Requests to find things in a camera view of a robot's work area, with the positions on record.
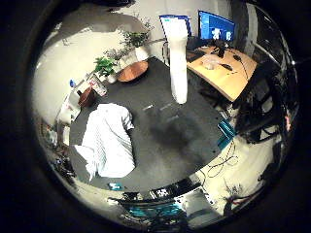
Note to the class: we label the small green plant white pot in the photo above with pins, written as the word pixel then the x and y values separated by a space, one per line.
pixel 105 66

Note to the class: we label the computer monitor with blue screen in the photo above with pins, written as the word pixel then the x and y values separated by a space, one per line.
pixel 215 27

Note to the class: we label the white grey striped cloth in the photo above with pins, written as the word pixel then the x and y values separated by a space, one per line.
pixel 108 142

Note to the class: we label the black office chair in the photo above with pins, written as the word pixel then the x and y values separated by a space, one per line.
pixel 257 103

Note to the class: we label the red and white box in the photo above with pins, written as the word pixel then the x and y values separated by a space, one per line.
pixel 97 84

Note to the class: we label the brown wooden bowl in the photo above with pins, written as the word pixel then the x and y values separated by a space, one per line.
pixel 86 97

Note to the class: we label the curved wooden desk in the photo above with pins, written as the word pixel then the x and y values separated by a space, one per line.
pixel 226 79

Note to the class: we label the clear plastic container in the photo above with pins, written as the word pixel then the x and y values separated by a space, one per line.
pixel 210 61

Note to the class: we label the black keyboard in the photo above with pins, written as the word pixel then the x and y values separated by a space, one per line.
pixel 195 55

